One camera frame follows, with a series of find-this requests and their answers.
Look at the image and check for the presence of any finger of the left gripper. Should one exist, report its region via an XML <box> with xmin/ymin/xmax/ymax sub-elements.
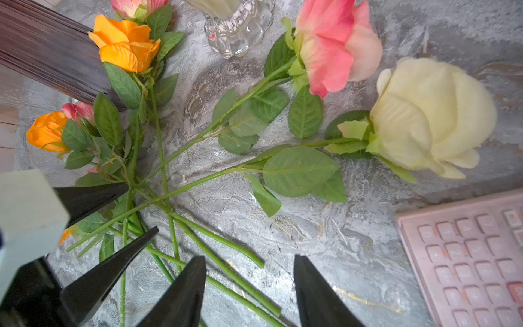
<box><xmin>54</xmin><ymin>183</ymin><xmax>129</xmax><ymax>228</ymax></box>

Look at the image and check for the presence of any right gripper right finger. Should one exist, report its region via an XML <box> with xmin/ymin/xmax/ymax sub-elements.
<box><xmin>294</xmin><ymin>255</ymin><xmax>364</xmax><ymax>327</ymax></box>

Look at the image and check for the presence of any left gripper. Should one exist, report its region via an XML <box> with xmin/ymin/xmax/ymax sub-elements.
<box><xmin>1</xmin><ymin>227</ymin><xmax>159</xmax><ymax>326</ymax></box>

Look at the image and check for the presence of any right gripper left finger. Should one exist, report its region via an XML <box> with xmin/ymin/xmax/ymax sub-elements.
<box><xmin>139</xmin><ymin>256</ymin><xmax>206</xmax><ymax>327</ymax></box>

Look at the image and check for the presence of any pink rose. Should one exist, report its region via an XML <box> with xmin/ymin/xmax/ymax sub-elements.
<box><xmin>61</xmin><ymin>102</ymin><xmax>95</xmax><ymax>125</ymax></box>
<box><xmin>110</xmin><ymin>0</ymin><xmax>169</xmax><ymax>21</ymax></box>
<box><xmin>144</xmin><ymin>1</ymin><xmax>383</xmax><ymax>181</ymax></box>

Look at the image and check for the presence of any orange rose lower left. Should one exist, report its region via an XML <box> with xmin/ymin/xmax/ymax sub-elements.
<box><xmin>59</xmin><ymin>219</ymin><xmax>283</xmax><ymax>326</ymax></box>

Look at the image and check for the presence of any orange rose near vase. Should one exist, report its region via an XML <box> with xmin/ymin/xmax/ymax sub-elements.
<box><xmin>88</xmin><ymin>14</ymin><xmax>185</xmax><ymax>275</ymax></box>

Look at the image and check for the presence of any purple glass vase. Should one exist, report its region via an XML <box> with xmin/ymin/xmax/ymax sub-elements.
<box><xmin>1</xmin><ymin>1</ymin><xmax>126</xmax><ymax>111</ymax></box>

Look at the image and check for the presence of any yellow ruffled vase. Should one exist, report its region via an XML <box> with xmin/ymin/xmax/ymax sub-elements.
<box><xmin>186</xmin><ymin>0</ymin><xmax>275</xmax><ymax>59</ymax></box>

